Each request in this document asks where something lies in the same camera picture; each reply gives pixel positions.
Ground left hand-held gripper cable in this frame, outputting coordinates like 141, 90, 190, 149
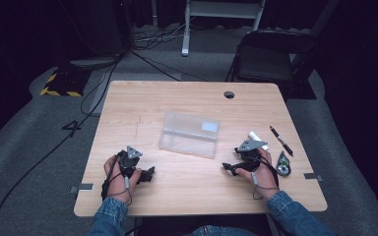
100, 151, 134, 207

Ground black pen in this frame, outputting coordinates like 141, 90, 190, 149
269, 125, 294, 157

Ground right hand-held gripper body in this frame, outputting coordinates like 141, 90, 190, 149
233, 139, 269, 173

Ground clear plastic pencil case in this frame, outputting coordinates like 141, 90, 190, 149
157, 111, 221, 160

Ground grey stand base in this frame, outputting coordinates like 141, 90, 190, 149
68, 56, 122, 71

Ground person's right hand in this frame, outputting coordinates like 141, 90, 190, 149
236, 147, 280, 201

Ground black yellow striped base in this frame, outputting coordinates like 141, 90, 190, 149
39, 67, 93, 98

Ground white glue stick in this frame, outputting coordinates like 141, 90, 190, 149
247, 131, 270, 151

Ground black folding chair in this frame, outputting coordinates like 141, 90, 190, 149
224, 29, 320, 100

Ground right hand-held gripper cable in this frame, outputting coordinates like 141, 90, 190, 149
249, 156, 281, 201

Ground person's legs in jeans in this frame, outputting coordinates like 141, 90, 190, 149
185, 224, 259, 236

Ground white metal stand frame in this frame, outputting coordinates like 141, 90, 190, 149
180, 0, 267, 57

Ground bundle of floor cables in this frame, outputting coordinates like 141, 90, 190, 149
131, 21, 193, 51

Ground thin black floor cable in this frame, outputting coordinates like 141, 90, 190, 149
129, 48, 209, 83

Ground hand-held gripper cable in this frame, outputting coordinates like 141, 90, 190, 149
249, 156, 281, 201
100, 151, 134, 207

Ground long black floor cable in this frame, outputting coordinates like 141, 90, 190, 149
0, 48, 132, 236

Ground person's left hand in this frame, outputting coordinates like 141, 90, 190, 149
103, 154, 143, 199

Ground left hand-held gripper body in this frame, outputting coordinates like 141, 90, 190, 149
117, 145, 144, 185

